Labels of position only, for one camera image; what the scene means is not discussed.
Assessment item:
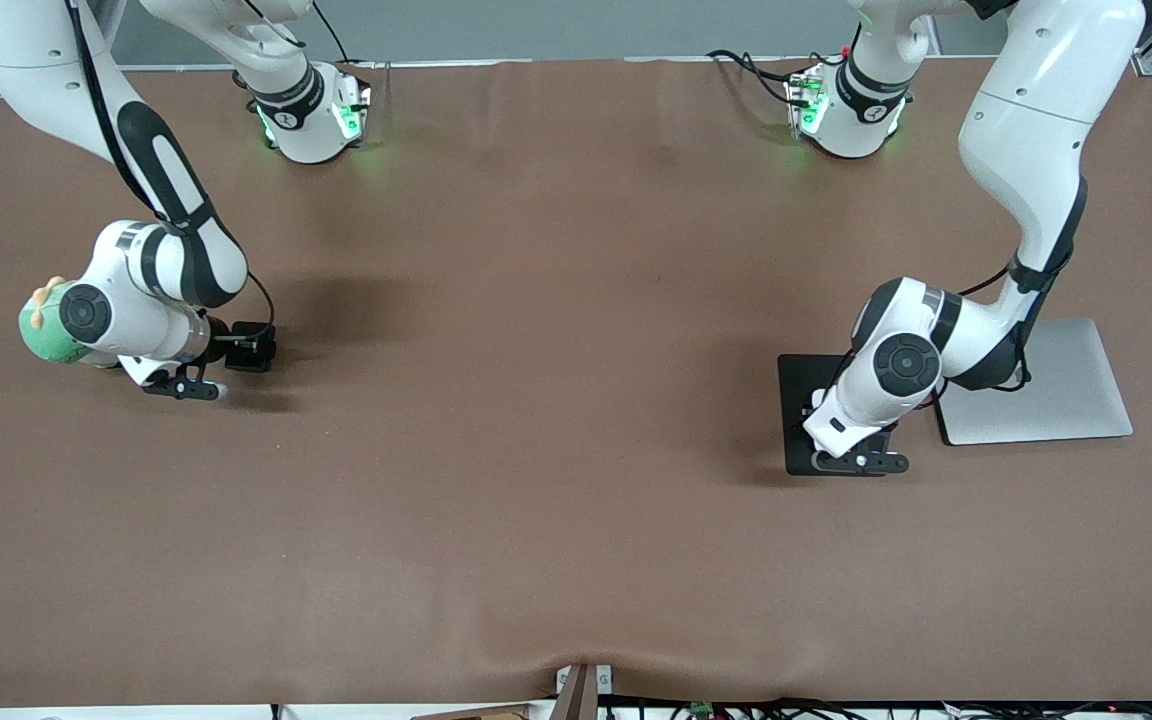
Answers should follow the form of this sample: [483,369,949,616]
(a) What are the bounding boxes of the green dinosaur plush toy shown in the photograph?
[18,277,97,367]

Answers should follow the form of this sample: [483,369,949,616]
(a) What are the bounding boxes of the black mouse pad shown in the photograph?
[776,354,888,478]

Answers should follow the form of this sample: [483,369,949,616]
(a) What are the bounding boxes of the metal clamp bracket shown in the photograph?
[554,662,615,720]

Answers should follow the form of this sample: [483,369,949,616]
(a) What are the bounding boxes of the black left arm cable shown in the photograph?
[936,175,1089,393]

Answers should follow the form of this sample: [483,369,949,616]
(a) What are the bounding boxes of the black cable at arm base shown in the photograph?
[706,48,802,106]
[311,0,357,64]

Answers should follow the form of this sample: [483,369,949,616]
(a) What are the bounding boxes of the brown table cover mat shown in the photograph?
[0,55,1152,706]

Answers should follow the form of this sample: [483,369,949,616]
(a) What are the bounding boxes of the silver laptop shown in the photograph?
[936,318,1135,447]

